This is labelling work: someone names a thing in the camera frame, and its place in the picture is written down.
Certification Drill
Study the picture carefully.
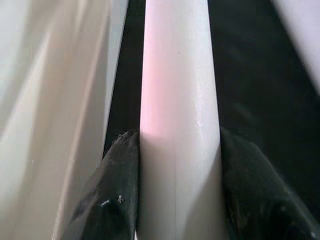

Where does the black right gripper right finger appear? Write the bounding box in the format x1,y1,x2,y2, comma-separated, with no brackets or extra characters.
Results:
219,125,320,240

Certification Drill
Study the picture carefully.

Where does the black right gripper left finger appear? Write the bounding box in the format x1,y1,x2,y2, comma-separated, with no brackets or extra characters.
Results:
63,129,141,240

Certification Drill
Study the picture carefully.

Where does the white plastic table top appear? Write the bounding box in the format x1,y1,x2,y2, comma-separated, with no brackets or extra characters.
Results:
0,0,130,240

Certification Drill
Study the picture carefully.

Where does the white plastic table leg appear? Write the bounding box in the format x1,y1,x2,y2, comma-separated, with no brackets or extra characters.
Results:
134,0,230,240
271,0,320,97

